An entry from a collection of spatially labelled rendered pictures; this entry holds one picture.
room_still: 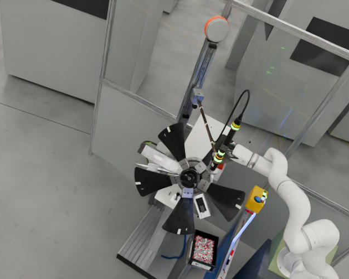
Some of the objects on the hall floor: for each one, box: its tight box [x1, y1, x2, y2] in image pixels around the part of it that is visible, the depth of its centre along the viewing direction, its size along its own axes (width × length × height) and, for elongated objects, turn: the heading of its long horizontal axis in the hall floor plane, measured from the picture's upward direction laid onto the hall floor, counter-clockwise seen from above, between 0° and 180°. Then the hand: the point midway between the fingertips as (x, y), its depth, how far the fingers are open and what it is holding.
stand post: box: [148, 205, 173, 253], centre depth 253 cm, size 4×9×91 cm, turn 47°
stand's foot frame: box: [116, 205, 191, 279], centre depth 287 cm, size 62×46×8 cm
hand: (225, 145), depth 174 cm, fingers closed on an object, 4 cm apart
